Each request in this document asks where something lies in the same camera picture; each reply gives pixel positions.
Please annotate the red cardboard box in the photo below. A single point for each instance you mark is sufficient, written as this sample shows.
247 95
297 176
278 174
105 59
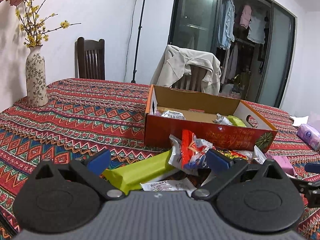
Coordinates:
200 111

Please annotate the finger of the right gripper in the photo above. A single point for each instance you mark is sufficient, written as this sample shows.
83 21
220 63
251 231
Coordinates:
312 168

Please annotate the dark wooden chair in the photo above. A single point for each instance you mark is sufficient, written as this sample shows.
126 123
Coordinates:
91 58

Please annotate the hanging light blue shirt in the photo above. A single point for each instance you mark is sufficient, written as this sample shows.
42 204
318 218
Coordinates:
226 25

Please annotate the silver packet in box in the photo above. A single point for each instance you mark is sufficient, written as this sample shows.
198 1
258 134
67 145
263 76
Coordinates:
222 120

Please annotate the white packet in box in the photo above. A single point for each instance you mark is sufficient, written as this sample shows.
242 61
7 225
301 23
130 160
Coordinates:
170 113

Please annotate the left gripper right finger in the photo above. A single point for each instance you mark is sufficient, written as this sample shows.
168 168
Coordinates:
226 171

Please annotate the chair under jacket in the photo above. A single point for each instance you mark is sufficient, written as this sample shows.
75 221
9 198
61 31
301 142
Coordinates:
191 81

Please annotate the pink snack packet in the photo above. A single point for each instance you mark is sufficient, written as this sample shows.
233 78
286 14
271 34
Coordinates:
284 163

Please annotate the beige jacket on chair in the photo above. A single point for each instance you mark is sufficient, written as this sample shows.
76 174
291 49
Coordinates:
176 61

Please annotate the green snack bar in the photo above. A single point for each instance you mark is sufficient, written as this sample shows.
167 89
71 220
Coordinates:
130 177
236 121

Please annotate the white snack packet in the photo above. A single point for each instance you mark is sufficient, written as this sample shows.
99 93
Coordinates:
170 185

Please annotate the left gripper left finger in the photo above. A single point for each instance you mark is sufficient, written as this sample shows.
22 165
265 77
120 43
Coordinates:
88 172

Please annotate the red blue snack bag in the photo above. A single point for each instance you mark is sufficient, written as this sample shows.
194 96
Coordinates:
193 151

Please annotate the green snack bar on table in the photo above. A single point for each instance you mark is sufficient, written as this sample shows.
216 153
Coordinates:
130 177

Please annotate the floral ceramic vase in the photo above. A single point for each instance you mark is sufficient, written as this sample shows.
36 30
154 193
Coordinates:
35 73

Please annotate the yellow flower branches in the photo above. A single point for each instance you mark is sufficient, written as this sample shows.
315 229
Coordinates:
34 26

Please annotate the purple tissue pack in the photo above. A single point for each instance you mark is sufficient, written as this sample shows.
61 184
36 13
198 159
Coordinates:
309 135

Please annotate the white tissue paper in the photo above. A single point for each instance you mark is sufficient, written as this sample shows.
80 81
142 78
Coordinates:
298 121

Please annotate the colourful patterned tablecloth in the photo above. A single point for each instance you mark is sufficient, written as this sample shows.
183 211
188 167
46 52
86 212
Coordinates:
84 117

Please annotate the hanging pink garment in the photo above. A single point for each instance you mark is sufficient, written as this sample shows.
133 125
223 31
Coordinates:
245 17

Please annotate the black light stand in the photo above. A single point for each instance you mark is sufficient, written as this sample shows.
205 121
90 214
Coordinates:
137 42

